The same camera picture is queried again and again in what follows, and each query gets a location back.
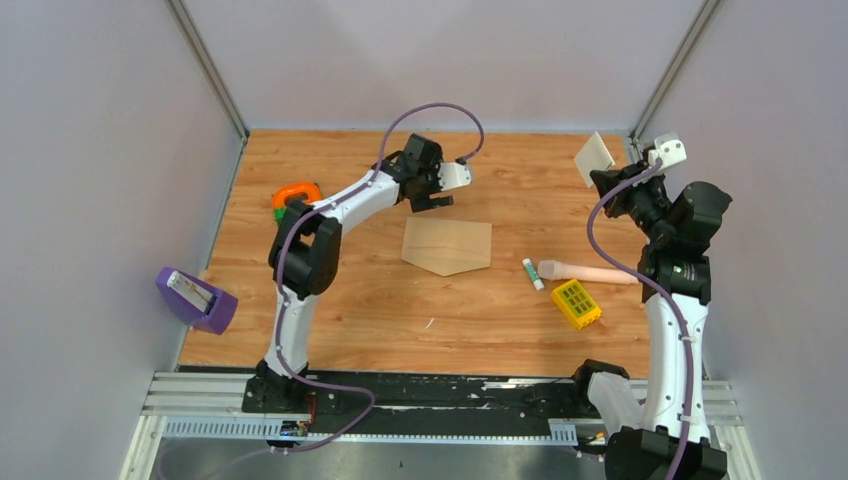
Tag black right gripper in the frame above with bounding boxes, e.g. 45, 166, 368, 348
591, 160, 673, 245

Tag tan paper envelope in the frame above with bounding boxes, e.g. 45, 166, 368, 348
401, 217, 492, 277

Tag lined letter paper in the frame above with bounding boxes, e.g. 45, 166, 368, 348
574, 132, 615, 188

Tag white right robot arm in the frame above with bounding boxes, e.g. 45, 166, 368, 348
570, 161, 732, 479

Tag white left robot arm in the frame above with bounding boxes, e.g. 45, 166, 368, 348
256, 134, 472, 413

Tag pink toy microphone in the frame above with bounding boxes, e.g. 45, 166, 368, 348
537, 260, 639, 285

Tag yellow building block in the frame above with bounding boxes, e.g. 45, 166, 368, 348
550, 279, 602, 330

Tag orange curved toy track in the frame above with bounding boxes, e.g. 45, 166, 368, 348
271, 182, 323, 211

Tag white green glue stick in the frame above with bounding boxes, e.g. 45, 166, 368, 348
521, 258, 545, 291

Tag green building block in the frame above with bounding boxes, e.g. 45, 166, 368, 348
273, 207, 286, 225

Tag purple box with card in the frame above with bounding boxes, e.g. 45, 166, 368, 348
155, 267, 239, 335

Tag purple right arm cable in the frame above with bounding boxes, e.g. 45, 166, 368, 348
586, 158, 697, 480

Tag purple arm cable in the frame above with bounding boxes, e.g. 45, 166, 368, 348
586, 158, 697, 480
272, 102, 486, 458

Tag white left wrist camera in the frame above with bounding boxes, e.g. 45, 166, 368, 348
437, 162, 473, 192

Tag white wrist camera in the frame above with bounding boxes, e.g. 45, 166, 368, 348
648, 132, 687, 171
437, 162, 473, 192

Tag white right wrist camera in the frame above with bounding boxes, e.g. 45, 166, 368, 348
648, 132, 687, 171

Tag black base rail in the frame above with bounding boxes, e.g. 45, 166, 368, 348
241, 363, 600, 437

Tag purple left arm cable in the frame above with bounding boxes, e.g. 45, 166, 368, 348
272, 102, 486, 458

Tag white slotted cable duct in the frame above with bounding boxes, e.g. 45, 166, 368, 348
163, 417, 578, 447

